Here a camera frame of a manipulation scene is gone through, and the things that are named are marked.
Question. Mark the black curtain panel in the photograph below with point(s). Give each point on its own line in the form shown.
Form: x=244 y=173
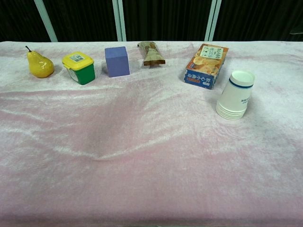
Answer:
x=16 y=19
x=82 y=19
x=165 y=19
x=255 y=19

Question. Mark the yellow plastic pear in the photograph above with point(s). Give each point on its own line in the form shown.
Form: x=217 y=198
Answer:
x=39 y=66

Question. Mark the pink plush tablecloth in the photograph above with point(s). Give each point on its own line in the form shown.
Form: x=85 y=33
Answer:
x=151 y=153

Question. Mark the orange blue cookie box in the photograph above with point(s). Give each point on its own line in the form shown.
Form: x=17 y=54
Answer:
x=206 y=66

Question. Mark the brown wrapped snack bar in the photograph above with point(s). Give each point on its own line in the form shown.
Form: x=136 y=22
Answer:
x=151 y=55

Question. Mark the green tub yellow lid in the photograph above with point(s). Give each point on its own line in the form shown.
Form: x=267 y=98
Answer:
x=81 y=71

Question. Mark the purple foam cube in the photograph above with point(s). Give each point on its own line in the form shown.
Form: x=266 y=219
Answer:
x=117 y=62

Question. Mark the white metal frame post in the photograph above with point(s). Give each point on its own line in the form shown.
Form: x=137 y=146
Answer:
x=115 y=21
x=209 y=21
x=122 y=21
x=216 y=16
x=46 y=21

